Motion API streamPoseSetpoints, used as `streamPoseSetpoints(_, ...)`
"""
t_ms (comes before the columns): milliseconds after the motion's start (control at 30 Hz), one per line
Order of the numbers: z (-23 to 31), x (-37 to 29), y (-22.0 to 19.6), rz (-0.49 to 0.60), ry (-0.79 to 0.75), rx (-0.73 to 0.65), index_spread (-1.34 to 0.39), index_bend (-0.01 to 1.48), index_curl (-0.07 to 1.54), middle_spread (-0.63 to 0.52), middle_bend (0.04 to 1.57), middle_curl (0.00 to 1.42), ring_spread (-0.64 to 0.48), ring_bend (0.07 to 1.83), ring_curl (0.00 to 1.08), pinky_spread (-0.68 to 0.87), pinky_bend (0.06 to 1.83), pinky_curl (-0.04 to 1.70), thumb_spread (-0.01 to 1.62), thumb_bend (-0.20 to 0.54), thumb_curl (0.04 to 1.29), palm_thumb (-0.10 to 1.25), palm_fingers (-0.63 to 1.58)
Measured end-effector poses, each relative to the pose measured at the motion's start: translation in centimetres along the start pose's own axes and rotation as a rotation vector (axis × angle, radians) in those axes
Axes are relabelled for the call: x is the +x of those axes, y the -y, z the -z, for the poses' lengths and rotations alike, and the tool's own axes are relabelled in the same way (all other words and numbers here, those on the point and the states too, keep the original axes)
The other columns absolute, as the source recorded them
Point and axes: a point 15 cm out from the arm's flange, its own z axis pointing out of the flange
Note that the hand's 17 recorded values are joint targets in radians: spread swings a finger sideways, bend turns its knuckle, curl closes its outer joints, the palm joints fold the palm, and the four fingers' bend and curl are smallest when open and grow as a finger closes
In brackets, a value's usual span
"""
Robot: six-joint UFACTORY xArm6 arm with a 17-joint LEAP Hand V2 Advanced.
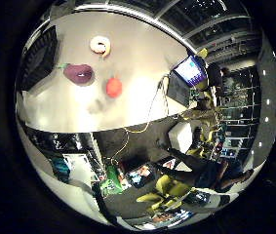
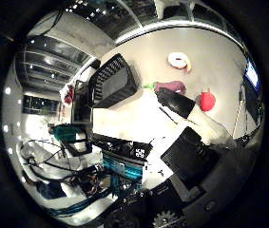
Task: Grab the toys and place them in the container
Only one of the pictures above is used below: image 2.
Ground red round fruit toy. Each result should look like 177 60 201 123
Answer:
198 89 217 113

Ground purple eggplant toy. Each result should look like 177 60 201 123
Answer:
143 80 187 96

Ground person in teal top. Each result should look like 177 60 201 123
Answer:
48 123 80 144

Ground black plastic lattice basket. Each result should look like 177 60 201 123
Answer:
86 52 139 109

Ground red cloth item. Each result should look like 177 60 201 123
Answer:
63 85 75 105

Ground white and orange donut toy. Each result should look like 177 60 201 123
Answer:
167 51 192 72

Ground lit computer monitor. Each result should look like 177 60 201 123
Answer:
244 61 260 90

